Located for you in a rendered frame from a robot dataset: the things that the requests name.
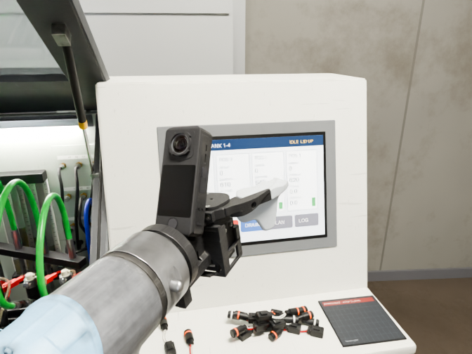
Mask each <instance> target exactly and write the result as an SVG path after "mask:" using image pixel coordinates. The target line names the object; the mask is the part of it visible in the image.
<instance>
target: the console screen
mask: <svg viewBox="0 0 472 354"><path fill-rule="evenodd" d="M190 126H199V127H201V128H202V129H204V130H206V131H208V132H209V133H210V134H211V135H212V144H211V158H210V165H209V179H208V187H207V192H222V193H225V194H228V195H229V196H230V199H231V198H233V197H236V193H237V191H238V190H241V189H243V188H250V187H254V186H256V185H258V184H260V183H262V182H266V181H270V180H272V179H273V178H281V179H283V180H286V181H288V182H289V186H288V187H287V189H286V190H285V191H284V192H283V193H282V194H281V195H280V196H279V197H278V202H277V214H276V221H275V225H274V226H273V228H272V229H270V230H267V231H264V230H262V229H261V227H260V225H259V224H258V223H257V221H256V220H252V221H249V222H246V223H243V222H241V221H239V220H238V219H237V217H234V218H233V223H234V224H239V228H240V238H241V244H242V255H241V256H251V255H259V254H271V253H278V252H285V251H298V250H304V249H317V248H324V247H336V246H337V229H336V132H335V120H316V121H297V122H262V123H243V124H208V125H190ZM171 127H176V126H158V127H157V143H158V154H159V174H160V180H161V173H162V162H163V155H164V144H165V137H166V131H167V129H169V128H171Z"/></svg>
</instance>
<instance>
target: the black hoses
mask: <svg viewBox="0 0 472 354"><path fill-rule="evenodd" d="M78 168H79V167H78V166H76V167H75V168H74V178H75V185H76V195H75V208H74V225H75V235H76V242H77V251H76V254H78V253H80V252H82V251H86V250H87V244H86V243H85V248H83V249H81V245H82V244H83V243H84V241H83V240H79V230H78V223H79V226H80V228H81V229H82V230H83V232H84V233H85V228H84V226H83V225H82V223H81V208H82V202H83V200H84V198H83V197H82V198H81V199H80V200H79V179H78V173H77V169H78ZM60 170H62V167H59V168H58V170H57V172H58V180H59V184H60V197H61V199H62V201H63V203H64V188H63V180H62V176H61V172H60ZM92 196H93V184H92V179H91V194H90V198H92ZM64 205H65V203H64ZM78 205H79V210H78ZM91 207H92V206H91V204H90V206H89V211H88V222H89V225H90V217H91Z"/></svg>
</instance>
